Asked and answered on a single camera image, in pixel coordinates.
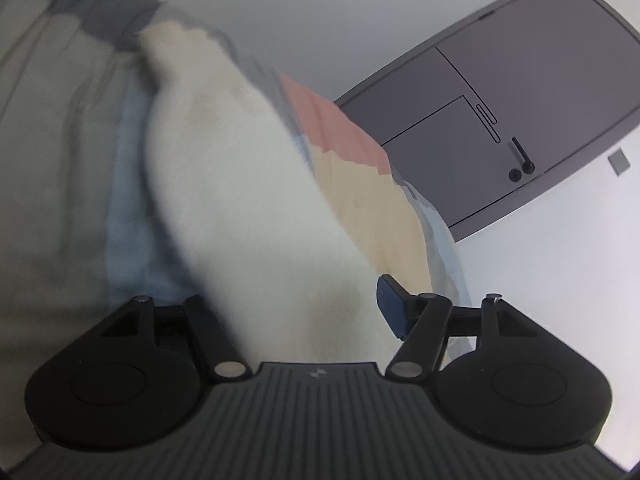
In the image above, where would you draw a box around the black door handle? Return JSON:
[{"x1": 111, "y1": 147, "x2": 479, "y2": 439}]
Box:
[{"x1": 509, "y1": 136, "x2": 536, "y2": 183}]

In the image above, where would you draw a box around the cream sweater with blue stripes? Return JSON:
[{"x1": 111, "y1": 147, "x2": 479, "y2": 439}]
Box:
[{"x1": 140, "y1": 22, "x2": 399, "y2": 366}]

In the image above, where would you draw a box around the patchwork checkered bed quilt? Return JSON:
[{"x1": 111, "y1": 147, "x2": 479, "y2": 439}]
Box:
[{"x1": 1, "y1": 0, "x2": 470, "y2": 469}]

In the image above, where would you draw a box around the grey wall switch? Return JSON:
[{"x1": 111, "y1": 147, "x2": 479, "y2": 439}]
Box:
[{"x1": 608, "y1": 148, "x2": 630, "y2": 177}]

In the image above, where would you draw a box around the grey bedroom door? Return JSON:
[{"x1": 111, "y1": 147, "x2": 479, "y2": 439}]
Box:
[{"x1": 338, "y1": 0, "x2": 639, "y2": 240}]

